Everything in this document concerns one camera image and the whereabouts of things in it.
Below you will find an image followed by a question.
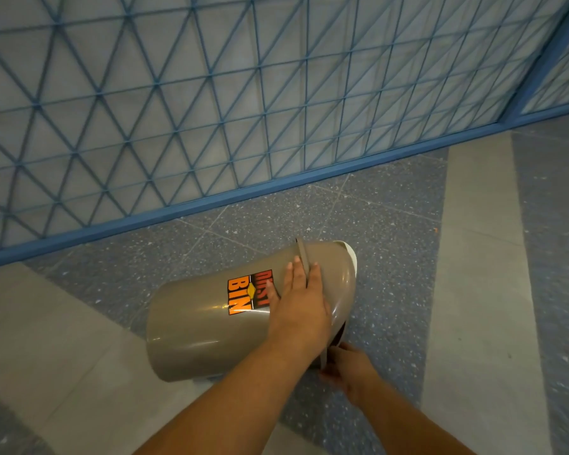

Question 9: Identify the person's left hand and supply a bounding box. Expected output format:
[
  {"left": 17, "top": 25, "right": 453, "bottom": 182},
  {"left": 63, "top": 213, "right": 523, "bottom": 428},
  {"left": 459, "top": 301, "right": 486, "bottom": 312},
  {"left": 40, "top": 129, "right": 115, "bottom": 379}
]
[{"left": 265, "top": 260, "right": 333, "bottom": 359}]

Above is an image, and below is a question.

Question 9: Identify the person's right hand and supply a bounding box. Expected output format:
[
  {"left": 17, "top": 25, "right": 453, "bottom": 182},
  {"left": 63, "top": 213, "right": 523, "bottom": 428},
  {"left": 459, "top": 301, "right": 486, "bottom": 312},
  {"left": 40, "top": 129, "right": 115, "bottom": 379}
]
[{"left": 319, "top": 342, "right": 381, "bottom": 406}]

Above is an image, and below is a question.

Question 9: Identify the grey plastic dustbin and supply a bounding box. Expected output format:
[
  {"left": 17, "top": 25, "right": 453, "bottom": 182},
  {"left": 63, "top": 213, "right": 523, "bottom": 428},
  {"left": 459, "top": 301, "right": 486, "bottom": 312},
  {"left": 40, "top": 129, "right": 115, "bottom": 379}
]
[{"left": 145, "top": 240, "right": 359, "bottom": 383}]

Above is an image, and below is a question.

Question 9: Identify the person's right forearm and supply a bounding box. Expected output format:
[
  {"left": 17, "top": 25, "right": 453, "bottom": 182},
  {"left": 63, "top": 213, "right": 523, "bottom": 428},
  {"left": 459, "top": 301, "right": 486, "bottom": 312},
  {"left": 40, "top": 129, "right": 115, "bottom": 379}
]
[{"left": 353, "top": 374, "right": 477, "bottom": 455}]

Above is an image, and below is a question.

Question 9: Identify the person's left forearm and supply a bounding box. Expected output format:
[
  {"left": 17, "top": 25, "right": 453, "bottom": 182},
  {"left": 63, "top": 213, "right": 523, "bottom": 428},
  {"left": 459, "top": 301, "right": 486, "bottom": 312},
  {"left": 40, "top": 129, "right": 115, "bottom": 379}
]
[{"left": 135, "top": 338, "right": 330, "bottom": 455}]

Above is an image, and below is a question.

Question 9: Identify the blue metal lattice fence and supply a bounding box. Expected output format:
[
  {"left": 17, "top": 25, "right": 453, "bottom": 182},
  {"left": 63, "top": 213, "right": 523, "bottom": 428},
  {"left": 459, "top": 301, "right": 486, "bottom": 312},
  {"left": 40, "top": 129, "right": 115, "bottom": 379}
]
[{"left": 0, "top": 0, "right": 569, "bottom": 272}]

